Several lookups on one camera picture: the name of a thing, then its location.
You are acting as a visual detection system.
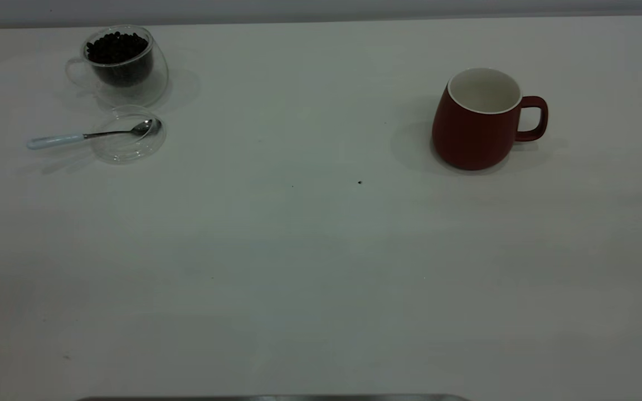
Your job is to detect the red ceramic mug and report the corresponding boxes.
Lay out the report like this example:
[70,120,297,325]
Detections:
[431,67,549,171]

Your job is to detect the spoon with pale blue handle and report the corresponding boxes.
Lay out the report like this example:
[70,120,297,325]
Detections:
[26,119,162,150]

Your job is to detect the clear glass cup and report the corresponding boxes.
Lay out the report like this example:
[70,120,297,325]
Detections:
[65,24,169,108]

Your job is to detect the dark coffee beans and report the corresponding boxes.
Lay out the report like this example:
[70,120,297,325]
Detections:
[86,32,153,87]

